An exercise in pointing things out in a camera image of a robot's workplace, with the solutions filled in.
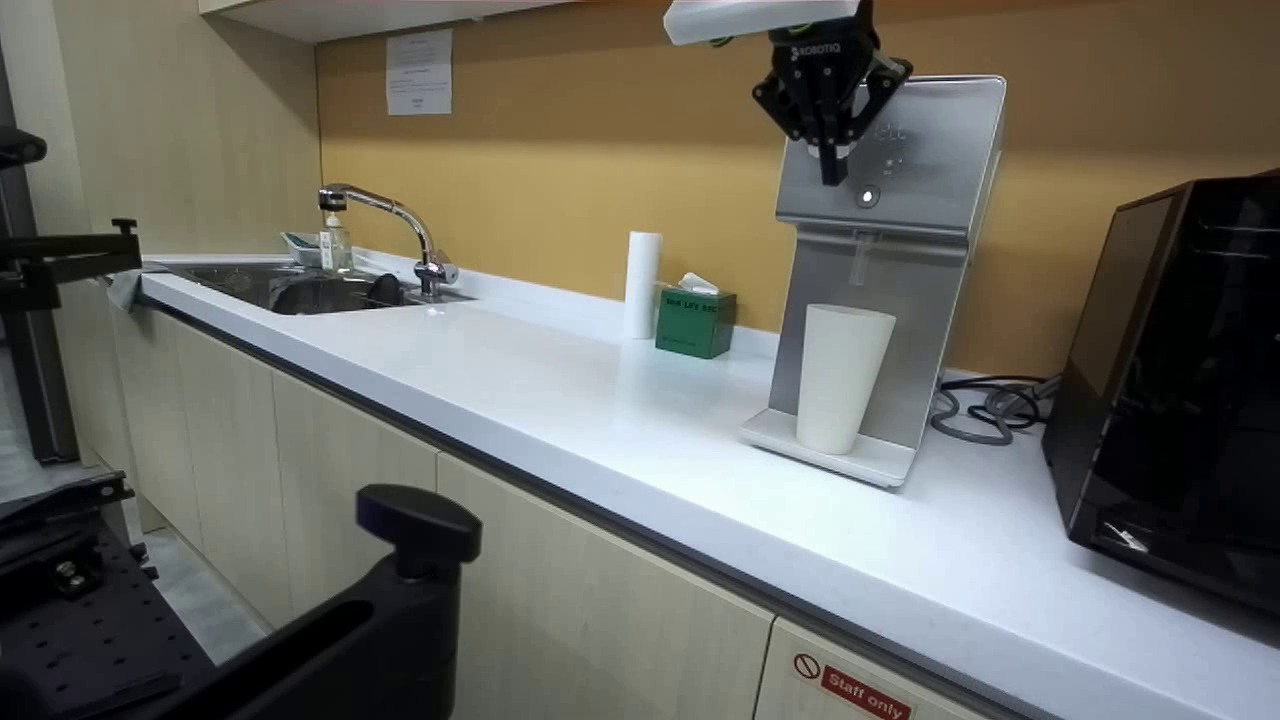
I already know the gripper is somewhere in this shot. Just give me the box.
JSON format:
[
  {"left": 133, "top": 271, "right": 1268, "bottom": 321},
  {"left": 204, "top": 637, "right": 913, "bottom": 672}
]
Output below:
[{"left": 751, "top": 0, "right": 914, "bottom": 188}]

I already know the silver coffee maker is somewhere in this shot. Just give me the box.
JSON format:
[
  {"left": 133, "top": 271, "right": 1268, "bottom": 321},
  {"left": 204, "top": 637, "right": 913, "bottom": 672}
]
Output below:
[{"left": 739, "top": 75, "right": 1008, "bottom": 490}]

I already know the green tissue box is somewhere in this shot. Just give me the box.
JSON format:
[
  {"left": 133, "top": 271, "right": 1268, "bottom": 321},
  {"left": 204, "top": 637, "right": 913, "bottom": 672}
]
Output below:
[{"left": 654, "top": 272, "right": 739, "bottom": 361}]

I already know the white paper towel roll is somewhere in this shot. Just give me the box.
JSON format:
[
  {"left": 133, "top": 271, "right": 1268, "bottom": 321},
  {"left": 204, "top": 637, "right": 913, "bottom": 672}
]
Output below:
[{"left": 622, "top": 231, "right": 664, "bottom": 342}]

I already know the white paper cup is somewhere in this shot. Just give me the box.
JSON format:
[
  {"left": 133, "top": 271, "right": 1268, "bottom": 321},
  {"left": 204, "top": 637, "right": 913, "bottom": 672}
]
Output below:
[{"left": 795, "top": 303, "right": 898, "bottom": 457}]

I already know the paper notice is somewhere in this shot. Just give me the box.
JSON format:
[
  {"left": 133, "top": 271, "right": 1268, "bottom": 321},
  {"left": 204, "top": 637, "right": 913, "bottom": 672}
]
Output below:
[{"left": 385, "top": 28, "right": 454, "bottom": 117}]

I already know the black countertop appliance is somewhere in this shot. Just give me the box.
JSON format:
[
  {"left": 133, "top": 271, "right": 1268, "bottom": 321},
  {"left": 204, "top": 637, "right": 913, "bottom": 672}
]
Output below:
[{"left": 1041, "top": 168, "right": 1280, "bottom": 617}]

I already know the chrome tap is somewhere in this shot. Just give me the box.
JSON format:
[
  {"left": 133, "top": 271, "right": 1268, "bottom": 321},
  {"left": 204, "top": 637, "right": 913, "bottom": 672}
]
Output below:
[{"left": 317, "top": 183, "right": 462, "bottom": 300}]

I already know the clear soap bottle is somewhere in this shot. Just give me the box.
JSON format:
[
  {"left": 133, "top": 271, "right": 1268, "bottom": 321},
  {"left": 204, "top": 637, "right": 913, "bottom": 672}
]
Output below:
[{"left": 318, "top": 211, "right": 354, "bottom": 274}]

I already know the beige cabinet door with sticker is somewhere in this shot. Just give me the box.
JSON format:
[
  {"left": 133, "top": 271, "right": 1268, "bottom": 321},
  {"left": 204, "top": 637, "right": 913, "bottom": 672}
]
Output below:
[{"left": 752, "top": 617, "right": 993, "bottom": 720}]

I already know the steel sink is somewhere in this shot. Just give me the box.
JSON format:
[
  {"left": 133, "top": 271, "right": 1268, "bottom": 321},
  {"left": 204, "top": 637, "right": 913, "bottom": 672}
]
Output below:
[{"left": 158, "top": 261, "right": 473, "bottom": 317}]

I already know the grey cloth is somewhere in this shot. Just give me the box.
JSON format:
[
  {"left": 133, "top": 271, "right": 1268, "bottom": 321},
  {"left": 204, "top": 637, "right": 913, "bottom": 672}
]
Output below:
[{"left": 104, "top": 268, "right": 147, "bottom": 314}]

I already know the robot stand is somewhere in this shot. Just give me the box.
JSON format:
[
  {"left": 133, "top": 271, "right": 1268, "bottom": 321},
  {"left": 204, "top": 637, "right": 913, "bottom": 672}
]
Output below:
[{"left": 0, "top": 470, "right": 218, "bottom": 720}]

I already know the coil of grey cable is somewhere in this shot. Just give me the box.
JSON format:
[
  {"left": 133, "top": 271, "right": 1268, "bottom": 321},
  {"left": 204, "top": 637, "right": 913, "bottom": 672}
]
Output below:
[{"left": 929, "top": 374, "right": 1063, "bottom": 447}]

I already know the wall cabinet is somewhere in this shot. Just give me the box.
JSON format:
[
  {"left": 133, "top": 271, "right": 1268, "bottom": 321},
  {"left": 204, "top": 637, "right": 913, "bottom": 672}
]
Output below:
[{"left": 196, "top": 0, "right": 586, "bottom": 45}]

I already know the black clamp handle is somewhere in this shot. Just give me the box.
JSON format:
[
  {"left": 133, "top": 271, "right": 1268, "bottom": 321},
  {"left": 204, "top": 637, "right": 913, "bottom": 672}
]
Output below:
[{"left": 140, "top": 484, "right": 484, "bottom": 720}]

